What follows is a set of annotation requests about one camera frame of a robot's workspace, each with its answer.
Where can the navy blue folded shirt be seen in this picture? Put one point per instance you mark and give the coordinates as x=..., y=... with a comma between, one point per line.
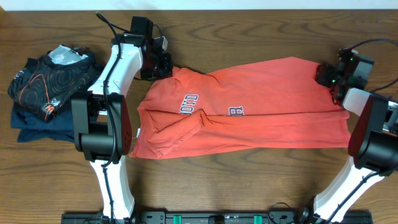
x=60, y=127

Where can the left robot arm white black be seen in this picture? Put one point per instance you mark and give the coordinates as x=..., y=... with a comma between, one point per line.
x=101, y=124

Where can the black orange patterned folded shirt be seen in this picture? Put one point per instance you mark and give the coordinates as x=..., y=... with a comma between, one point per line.
x=46, y=83

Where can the red printed t-shirt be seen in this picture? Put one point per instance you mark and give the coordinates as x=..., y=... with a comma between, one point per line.
x=271, y=104

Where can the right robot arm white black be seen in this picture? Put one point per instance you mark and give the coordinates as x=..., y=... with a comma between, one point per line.
x=372, y=147

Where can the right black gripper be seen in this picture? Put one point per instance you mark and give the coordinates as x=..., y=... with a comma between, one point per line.
x=323, y=74

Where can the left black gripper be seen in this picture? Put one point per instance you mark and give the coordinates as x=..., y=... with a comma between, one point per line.
x=167, y=71

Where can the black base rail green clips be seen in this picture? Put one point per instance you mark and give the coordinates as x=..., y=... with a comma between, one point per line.
x=279, y=215

